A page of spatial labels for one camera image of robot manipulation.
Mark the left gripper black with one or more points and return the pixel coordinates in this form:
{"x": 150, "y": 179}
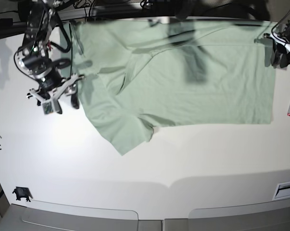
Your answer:
{"x": 280, "y": 41}

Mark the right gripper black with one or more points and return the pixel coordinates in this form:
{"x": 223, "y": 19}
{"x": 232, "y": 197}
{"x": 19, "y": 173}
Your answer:
{"x": 53, "y": 86}

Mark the light green T-shirt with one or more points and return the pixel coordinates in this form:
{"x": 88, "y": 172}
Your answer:
{"x": 139, "y": 75}

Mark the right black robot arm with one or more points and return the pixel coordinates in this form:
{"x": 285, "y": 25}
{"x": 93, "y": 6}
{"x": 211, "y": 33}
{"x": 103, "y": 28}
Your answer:
{"x": 44, "y": 30}

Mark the black clamp on table edge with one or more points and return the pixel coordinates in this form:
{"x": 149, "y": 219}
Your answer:
{"x": 22, "y": 192}

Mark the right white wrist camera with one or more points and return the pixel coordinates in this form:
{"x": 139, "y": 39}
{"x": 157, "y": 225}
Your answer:
{"x": 47, "y": 108}

